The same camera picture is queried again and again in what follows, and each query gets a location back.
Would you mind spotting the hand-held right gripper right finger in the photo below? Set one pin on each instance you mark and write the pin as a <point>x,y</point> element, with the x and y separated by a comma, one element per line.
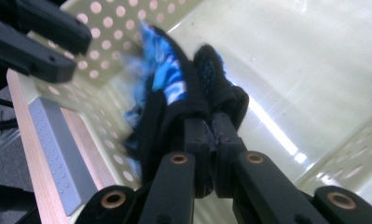
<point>225,161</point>

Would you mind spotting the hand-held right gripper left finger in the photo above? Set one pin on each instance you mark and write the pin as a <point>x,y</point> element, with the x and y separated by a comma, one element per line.
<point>202,161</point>

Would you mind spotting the blue black patterned sock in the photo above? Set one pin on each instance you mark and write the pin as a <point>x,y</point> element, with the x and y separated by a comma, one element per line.
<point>171,77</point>

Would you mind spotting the cream perforated plastic basket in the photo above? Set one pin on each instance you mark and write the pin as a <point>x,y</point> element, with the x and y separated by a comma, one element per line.
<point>298,62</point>

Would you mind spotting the grey dotted block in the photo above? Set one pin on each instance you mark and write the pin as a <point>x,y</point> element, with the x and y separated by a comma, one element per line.
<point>56,149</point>

